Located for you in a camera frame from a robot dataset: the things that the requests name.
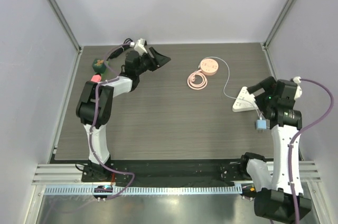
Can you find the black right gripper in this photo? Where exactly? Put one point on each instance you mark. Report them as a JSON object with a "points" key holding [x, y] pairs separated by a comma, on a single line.
{"points": [[265, 92]]}

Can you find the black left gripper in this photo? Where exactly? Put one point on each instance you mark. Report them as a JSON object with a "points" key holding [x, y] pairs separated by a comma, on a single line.
{"points": [[159, 59]]}

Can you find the white triangular power strip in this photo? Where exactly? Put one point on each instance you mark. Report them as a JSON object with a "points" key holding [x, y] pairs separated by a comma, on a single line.
{"points": [[244, 101]]}

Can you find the light blue usb charger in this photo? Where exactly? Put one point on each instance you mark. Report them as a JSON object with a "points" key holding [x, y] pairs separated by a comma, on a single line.
{"points": [[261, 125]]}

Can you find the round pink power socket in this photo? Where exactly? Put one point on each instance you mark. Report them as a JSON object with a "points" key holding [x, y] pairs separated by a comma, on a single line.
{"points": [[208, 67]]}

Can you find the dark green cube adapter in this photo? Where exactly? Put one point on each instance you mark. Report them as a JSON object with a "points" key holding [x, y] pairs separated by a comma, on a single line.
{"points": [[99, 66]]}

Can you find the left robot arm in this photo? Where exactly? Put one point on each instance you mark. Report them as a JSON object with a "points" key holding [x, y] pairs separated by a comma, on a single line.
{"points": [[95, 105]]}

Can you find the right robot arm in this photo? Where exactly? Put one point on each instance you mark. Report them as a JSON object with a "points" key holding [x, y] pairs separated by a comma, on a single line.
{"points": [[279, 194]]}

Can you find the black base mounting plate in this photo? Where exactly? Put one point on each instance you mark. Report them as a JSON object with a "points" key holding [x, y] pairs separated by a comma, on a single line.
{"points": [[201, 173]]}

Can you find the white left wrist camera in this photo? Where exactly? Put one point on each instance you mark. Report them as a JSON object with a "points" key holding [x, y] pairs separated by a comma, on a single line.
{"points": [[139, 46]]}

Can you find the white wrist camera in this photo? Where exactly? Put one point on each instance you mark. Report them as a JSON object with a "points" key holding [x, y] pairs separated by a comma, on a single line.
{"points": [[139, 46], [299, 91]]}

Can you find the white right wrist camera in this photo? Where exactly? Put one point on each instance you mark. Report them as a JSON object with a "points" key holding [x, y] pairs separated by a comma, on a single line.
{"points": [[299, 91]]}

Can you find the left aluminium frame post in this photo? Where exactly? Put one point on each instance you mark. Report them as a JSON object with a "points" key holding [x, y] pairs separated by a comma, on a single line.
{"points": [[66, 27]]}

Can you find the aluminium frame post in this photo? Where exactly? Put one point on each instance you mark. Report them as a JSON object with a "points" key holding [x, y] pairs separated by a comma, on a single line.
{"points": [[278, 22], [66, 27]]}

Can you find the right aluminium frame post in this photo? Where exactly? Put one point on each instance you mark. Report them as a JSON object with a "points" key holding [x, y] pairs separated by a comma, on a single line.
{"points": [[278, 22]]}

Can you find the slotted cable duct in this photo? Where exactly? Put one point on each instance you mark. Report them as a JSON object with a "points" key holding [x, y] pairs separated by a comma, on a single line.
{"points": [[111, 190]]}

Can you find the aluminium front rail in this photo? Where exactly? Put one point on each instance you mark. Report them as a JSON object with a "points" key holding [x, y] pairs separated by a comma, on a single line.
{"points": [[51, 174]]}

